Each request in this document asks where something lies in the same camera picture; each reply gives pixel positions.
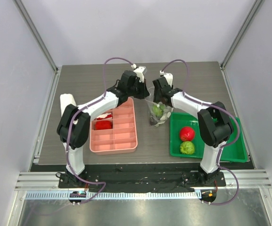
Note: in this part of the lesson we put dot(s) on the red white fabric item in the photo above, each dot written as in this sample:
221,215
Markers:
104,116

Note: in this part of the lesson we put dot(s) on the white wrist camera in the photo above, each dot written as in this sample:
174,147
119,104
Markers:
140,71
168,77

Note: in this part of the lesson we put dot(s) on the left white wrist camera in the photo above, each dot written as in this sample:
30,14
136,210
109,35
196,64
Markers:
140,71

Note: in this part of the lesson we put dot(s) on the red fake apple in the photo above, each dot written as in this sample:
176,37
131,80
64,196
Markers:
187,134

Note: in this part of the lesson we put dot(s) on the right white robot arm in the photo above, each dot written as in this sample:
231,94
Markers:
214,124

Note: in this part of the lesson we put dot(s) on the white crumpled cloth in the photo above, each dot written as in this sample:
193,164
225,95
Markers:
65,100

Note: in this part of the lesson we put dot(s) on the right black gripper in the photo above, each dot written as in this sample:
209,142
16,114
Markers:
159,93

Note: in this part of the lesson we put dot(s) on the red fabric item bottom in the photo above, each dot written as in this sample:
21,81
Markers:
104,124

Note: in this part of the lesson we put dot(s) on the aluminium frame post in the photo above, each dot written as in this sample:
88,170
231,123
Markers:
34,31
242,31

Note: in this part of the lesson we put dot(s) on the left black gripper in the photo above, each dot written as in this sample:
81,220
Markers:
144,92

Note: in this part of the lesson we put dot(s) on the right aluminium frame post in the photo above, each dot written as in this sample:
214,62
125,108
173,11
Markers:
242,31

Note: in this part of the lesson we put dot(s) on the white slotted cable duct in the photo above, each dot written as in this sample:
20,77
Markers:
72,195

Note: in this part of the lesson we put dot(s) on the yellow-green fake fruit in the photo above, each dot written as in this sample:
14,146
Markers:
157,111

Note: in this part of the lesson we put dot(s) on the clear polka dot zip bag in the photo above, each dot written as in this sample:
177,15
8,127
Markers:
167,110

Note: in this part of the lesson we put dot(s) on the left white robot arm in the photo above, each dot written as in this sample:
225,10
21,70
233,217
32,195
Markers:
74,125

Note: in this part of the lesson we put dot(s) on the green fake apple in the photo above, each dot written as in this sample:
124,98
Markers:
187,147

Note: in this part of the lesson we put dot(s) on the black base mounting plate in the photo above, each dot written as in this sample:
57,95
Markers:
123,167

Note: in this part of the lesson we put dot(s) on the pink divided organizer tray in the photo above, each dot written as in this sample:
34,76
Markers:
122,138

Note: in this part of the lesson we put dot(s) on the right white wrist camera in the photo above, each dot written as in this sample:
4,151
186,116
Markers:
168,77

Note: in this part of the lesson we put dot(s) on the left aluminium frame post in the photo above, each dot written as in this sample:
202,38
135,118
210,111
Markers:
34,31

